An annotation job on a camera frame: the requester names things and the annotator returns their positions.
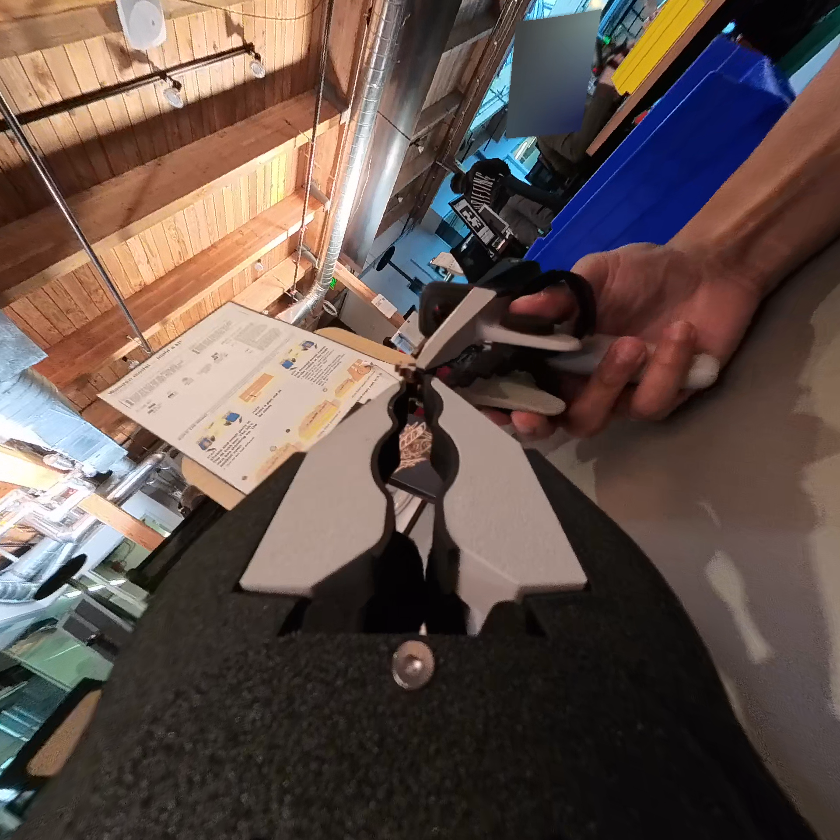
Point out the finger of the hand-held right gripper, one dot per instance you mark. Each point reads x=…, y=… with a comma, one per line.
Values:
x=459, y=325
x=522, y=397

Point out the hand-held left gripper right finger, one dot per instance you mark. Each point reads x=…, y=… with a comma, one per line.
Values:
x=512, y=525

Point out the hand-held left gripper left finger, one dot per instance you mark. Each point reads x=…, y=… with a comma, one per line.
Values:
x=315, y=518

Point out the small wooden gear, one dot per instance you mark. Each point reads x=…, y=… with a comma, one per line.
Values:
x=408, y=369

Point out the grey desk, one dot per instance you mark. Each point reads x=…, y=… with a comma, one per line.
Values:
x=722, y=525

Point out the person's right hand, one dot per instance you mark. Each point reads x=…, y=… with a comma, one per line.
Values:
x=682, y=302

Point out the black floor lamp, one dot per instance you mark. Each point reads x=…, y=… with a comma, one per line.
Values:
x=387, y=260

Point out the black and white tag poster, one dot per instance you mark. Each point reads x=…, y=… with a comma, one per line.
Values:
x=479, y=220

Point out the black model kit box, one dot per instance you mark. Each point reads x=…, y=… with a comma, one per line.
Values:
x=413, y=453

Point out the wooden instruction board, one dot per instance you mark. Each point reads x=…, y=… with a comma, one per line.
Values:
x=203, y=476

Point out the printed instruction sheet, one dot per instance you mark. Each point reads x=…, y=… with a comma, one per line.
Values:
x=249, y=380

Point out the blue plastic bin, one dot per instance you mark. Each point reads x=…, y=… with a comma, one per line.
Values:
x=669, y=151

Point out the yellow plastic bin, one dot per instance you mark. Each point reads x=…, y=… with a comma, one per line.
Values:
x=656, y=46

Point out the ceiling spotlight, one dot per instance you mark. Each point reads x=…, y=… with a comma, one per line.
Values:
x=174, y=95
x=257, y=67

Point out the thin metal pole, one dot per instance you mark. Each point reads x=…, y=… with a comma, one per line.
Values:
x=72, y=223

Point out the black lighting track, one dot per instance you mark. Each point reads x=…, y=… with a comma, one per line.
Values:
x=98, y=92

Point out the white ceiling speaker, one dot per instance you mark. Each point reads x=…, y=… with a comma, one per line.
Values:
x=141, y=23

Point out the silver ventilation duct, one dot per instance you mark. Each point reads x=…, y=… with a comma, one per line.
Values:
x=367, y=151

